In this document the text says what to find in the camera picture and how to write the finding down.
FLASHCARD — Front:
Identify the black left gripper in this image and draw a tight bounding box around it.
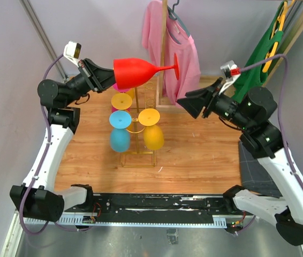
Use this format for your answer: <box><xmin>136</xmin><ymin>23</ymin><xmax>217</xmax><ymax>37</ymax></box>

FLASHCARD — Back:
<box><xmin>65</xmin><ymin>58</ymin><xmax>126</xmax><ymax>107</ymax></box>

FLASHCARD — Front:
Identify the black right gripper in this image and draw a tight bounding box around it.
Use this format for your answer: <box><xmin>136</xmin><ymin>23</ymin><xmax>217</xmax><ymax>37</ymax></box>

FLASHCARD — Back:
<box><xmin>177</xmin><ymin>77</ymin><xmax>253</xmax><ymax>131</ymax></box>

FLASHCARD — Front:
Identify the pink plastic wine glass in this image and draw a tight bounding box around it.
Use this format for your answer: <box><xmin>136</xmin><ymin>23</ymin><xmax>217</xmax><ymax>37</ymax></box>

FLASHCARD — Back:
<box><xmin>113</xmin><ymin>83</ymin><xmax>130</xmax><ymax>93</ymax></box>

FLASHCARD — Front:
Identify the red plastic wine glass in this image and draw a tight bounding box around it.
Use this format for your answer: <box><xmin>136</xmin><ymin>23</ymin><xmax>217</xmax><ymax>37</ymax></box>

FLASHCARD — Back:
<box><xmin>113</xmin><ymin>54</ymin><xmax>180</xmax><ymax>89</ymax></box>

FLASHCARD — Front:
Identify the yellow wine glass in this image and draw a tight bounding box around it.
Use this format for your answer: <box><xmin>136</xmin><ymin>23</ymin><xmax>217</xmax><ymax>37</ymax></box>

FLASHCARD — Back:
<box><xmin>138</xmin><ymin>108</ymin><xmax>164</xmax><ymax>150</ymax></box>
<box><xmin>110</xmin><ymin>88</ymin><xmax>136</xmax><ymax>132</ymax></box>

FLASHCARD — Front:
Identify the blue plastic wine glass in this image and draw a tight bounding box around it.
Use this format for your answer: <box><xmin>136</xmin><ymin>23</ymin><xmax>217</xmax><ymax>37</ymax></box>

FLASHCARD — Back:
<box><xmin>109</xmin><ymin>110</ymin><xmax>132</xmax><ymax>153</ymax></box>

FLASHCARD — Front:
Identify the yellow wine glass front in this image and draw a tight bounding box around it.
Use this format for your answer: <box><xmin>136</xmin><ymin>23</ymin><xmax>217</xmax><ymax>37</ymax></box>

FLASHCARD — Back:
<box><xmin>138</xmin><ymin>108</ymin><xmax>164</xmax><ymax>150</ymax></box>

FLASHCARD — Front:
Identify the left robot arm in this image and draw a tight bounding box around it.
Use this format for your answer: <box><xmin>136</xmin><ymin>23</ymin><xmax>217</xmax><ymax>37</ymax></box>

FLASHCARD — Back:
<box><xmin>10</xmin><ymin>58</ymin><xmax>116</xmax><ymax>222</ymax></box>

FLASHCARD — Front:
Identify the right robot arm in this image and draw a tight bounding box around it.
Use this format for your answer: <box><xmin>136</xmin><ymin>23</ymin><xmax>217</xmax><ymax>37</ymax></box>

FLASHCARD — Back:
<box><xmin>177</xmin><ymin>78</ymin><xmax>303</xmax><ymax>246</ymax></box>

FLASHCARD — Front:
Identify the green t-shirt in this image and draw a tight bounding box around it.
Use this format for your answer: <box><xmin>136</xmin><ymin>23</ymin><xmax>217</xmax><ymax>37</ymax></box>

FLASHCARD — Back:
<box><xmin>232</xmin><ymin>11</ymin><xmax>283</xmax><ymax>103</ymax></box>

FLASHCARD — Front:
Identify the pink t-shirt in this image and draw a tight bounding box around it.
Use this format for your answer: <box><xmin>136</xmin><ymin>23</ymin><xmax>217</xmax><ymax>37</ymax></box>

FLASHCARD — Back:
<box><xmin>141</xmin><ymin>1</ymin><xmax>201</xmax><ymax>107</ymax></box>

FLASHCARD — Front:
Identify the yellow clothes hanger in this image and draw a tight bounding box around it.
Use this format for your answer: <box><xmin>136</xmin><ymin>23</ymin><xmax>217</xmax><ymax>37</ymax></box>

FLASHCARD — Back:
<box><xmin>265</xmin><ymin>1</ymin><xmax>296</xmax><ymax>59</ymax></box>

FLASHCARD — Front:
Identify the grey clothes hanger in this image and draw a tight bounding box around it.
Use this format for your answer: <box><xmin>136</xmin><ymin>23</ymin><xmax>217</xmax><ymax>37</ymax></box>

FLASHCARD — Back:
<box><xmin>168</xmin><ymin>0</ymin><xmax>191</xmax><ymax>37</ymax></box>

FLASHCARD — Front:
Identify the dark grey grid mat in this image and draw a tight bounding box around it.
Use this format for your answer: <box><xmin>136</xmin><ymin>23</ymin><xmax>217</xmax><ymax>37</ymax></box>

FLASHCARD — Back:
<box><xmin>238</xmin><ymin>141</ymin><xmax>282</xmax><ymax>198</ymax></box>

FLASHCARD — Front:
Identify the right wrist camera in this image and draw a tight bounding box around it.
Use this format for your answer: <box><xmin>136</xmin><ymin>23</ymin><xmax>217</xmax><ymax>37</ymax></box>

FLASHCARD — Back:
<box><xmin>219</xmin><ymin>61</ymin><xmax>241</xmax><ymax>94</ymax></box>

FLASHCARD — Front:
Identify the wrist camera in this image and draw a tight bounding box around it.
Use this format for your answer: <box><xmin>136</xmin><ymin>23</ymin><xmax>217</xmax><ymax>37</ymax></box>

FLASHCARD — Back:
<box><xmin>219</xmin><ymin>61</ymin><xmax>241</xmax><ymax>94</ymax></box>
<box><xmin>63</xmin><ymin>41</ymin><xmax>81</xmax><ymax>66</ymax></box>

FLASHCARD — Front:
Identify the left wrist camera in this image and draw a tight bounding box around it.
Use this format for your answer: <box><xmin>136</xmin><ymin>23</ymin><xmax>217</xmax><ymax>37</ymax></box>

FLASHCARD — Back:
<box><xmin>63</xmin><ymin>41</ymin><xmax>81</xmax><ymax>66</ymax></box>

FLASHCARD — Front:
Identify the gold wire glass rack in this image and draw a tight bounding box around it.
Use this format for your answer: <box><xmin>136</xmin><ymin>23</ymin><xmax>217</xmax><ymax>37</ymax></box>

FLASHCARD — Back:
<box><xmin>120</xmin><ymin>81</ymin><xmax>160</xmax><ymax>168</ymax></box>

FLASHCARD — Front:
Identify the wooden stand post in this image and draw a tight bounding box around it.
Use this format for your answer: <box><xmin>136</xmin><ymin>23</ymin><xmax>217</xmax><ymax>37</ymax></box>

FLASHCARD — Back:
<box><xmin>158</xmin><ymin>0</ymin><xmax>168</xmax><ymax>101</ymax></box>

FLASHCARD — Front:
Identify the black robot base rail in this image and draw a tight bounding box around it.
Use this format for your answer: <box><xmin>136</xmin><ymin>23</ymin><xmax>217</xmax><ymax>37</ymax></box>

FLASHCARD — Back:
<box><xmin>58</xmin><ymin>193</ymin><xmax>249</xmax><ymax>228</ymax></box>

